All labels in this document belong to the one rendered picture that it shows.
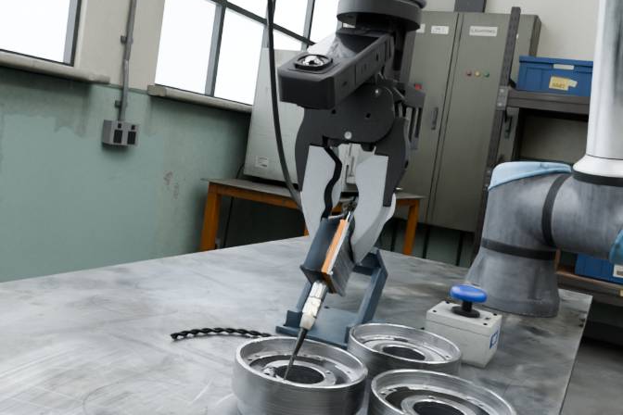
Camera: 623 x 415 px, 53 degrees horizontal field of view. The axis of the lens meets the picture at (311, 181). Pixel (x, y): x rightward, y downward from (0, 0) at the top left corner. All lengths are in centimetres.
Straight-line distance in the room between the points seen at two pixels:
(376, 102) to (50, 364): 34
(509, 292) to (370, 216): 53
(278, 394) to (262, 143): 255
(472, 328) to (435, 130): 376
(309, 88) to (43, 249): 200
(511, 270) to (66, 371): 67
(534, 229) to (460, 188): 338
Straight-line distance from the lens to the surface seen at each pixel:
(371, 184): 50
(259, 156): 298
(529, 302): 100
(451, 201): 437
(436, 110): 441
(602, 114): 94
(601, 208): 93
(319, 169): 51
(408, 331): 65
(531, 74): 407
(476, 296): 72
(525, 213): 98
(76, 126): 237
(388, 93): 49
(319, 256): 49
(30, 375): 55
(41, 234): 235
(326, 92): 43
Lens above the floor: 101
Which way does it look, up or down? 4 degrees down
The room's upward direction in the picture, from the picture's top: 8 degrees clockwise
